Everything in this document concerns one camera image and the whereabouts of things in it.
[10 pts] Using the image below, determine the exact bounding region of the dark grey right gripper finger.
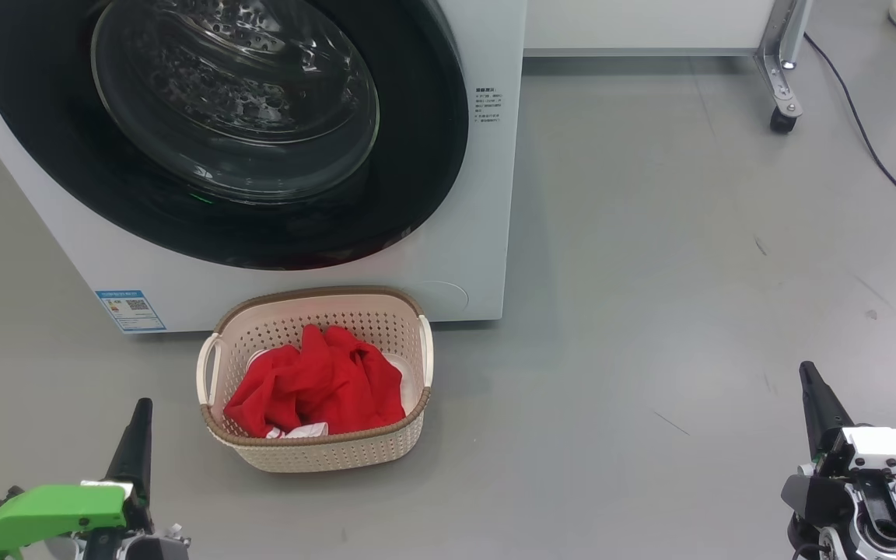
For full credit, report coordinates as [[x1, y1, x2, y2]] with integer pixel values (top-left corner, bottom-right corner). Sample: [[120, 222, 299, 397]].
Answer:
[[800, 361, 855, 460]]

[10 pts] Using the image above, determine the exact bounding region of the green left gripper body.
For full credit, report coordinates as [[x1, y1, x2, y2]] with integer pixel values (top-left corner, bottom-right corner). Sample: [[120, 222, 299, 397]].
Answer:
[[0, 481, 145, 560]]

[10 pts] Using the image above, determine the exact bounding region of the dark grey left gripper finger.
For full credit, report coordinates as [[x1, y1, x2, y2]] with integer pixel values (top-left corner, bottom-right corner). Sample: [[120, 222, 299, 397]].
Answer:
[[104, 398, 155, 514]]

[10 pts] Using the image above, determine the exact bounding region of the red garment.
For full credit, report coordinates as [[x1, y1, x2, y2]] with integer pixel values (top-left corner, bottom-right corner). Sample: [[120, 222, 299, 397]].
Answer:
[[222, 324, 408, 439]]

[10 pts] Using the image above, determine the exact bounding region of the black round glass washer door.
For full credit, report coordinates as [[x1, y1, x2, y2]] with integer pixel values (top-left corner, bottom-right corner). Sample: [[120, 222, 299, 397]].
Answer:
[[0, 0, 470, 271]]

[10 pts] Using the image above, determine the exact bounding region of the cream perforated laundry basket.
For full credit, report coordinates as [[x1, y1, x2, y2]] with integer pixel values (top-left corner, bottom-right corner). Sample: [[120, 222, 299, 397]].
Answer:
[[196, 285, 435, 474]]

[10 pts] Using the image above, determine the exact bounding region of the white front-load washing machine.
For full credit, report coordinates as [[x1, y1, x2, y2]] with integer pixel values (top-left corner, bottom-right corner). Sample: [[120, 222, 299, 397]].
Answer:
[[0, 0, 528, 335]]

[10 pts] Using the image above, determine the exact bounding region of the blue energy label sticker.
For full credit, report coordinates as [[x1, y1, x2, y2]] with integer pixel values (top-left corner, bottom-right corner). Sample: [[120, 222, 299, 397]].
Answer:
[[95, 290, 167, 334]]

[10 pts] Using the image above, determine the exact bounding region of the black floor cable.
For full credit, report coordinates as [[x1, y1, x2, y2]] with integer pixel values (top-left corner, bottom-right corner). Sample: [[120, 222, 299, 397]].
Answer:
[[803, 31, 896, 246]]

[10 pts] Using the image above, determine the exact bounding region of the metal partition leg bracket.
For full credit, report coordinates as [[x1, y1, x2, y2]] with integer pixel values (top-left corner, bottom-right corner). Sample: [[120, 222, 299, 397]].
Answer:
[[754, 0, 810, 110]]

